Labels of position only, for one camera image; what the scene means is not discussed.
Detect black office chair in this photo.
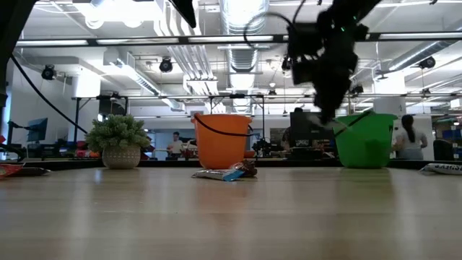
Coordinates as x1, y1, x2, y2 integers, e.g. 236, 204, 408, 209
432, 139, 456, 162

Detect green plastic bucket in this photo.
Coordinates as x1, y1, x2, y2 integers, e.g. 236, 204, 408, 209
331, 110, 400, 170

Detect monitor on arm mount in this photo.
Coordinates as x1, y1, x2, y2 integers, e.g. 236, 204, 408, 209
25, 117, 49, 143

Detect red Skittles candy bag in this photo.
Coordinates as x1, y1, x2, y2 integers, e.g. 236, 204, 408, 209
0, 162, 25, 178

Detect black overhead frame beam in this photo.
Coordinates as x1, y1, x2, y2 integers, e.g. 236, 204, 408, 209
16, 32, 462, 46

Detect artificial green potted plant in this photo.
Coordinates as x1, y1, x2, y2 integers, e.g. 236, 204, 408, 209
85, 114, 150, 170

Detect brown candy bars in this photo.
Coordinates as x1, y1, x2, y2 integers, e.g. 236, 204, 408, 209
230, 160, 258, 178

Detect silver ceiling air duct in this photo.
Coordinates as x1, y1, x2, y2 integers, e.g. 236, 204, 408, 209
219, 0, 271, 115

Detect orange plastic bucket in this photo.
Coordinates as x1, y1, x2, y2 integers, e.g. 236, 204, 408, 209
191, 113, 256, 170

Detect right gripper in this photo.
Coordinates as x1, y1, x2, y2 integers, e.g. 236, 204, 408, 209
312, 14, 370, 126

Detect person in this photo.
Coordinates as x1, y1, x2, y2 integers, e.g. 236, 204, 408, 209
281, 107, 305, 151
167, 131, 186, 160
392, 114, 429, 161

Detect black rig cable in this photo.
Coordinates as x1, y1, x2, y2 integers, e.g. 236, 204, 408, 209
9, 53, 90, 135

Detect black computer monitor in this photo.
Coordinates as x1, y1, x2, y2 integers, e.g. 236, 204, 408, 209
289, 111, 336, 149

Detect small dark chocolate bar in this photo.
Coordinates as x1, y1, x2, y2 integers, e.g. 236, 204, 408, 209
14, 166, 52, 178

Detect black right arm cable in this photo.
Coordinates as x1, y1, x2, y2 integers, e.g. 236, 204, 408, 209
243, 12, 300, 48

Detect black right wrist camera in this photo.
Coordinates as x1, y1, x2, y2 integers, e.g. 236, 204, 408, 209
287, 22, 324, 86

